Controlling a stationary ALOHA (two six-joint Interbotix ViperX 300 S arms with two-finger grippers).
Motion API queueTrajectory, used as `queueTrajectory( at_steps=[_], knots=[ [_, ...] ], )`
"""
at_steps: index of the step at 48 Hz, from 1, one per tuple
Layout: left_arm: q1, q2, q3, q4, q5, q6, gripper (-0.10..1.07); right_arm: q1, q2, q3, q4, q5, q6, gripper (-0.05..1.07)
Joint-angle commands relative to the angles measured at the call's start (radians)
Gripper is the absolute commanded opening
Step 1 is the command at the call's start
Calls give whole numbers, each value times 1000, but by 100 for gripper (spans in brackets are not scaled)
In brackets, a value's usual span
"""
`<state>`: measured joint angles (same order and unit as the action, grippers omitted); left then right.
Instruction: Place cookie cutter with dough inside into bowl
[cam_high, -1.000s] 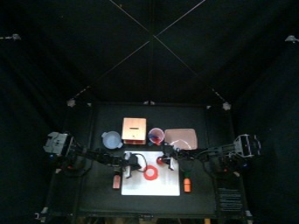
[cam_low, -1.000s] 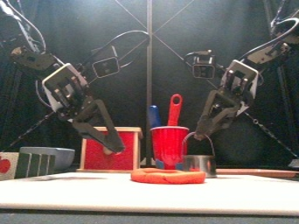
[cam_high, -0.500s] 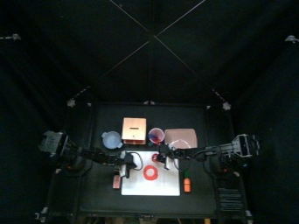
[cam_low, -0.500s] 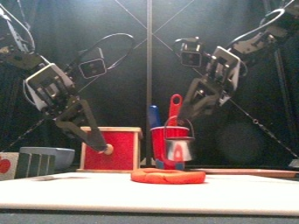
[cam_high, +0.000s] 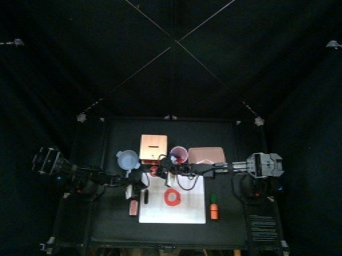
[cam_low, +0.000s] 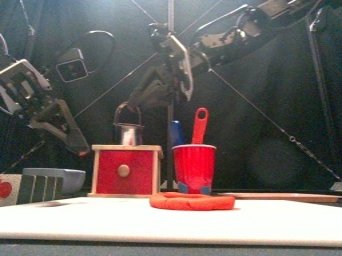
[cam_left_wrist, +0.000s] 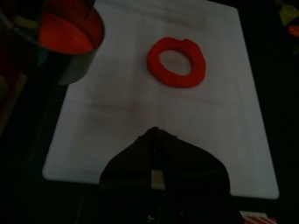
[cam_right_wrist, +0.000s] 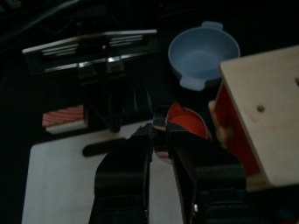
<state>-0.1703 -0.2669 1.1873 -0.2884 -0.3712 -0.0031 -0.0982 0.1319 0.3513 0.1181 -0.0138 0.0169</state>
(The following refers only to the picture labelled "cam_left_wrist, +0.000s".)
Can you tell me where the red dough ring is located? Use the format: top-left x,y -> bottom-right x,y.
146,36 -> 209,89

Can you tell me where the red white striped packet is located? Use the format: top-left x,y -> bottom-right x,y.
238,210 -> 278,224

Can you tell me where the red dough disc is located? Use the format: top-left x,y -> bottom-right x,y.
38,11 -> 98,55

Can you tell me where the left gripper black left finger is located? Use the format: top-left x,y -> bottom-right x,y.
97,126 -> 158,224

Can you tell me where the white cutting board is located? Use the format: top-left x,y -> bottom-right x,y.
42,0 -> 281,200

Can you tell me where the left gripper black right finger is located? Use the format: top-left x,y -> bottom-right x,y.
154,126 -> 245,224

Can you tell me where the yellow-green toy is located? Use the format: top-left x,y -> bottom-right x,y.
279,3 -> 299,26

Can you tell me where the small red toy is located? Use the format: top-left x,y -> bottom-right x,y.
286,24 -> 299,38

